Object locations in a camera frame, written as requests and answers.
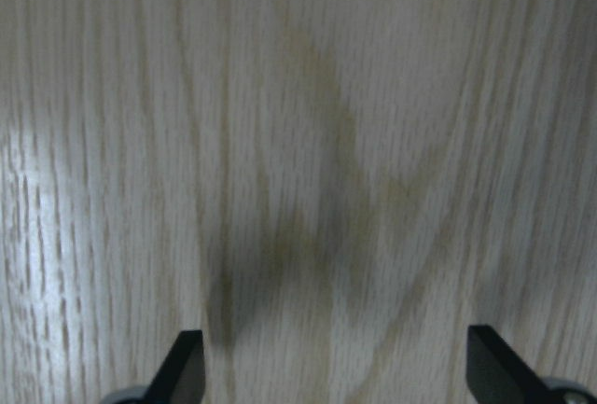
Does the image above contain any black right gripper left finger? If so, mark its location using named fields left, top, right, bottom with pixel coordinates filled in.
left=142, top=329, right=205, bottom=404

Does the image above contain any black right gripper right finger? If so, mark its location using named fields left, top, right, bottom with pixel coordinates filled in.
left=466, top=325, right=555, bottom=404

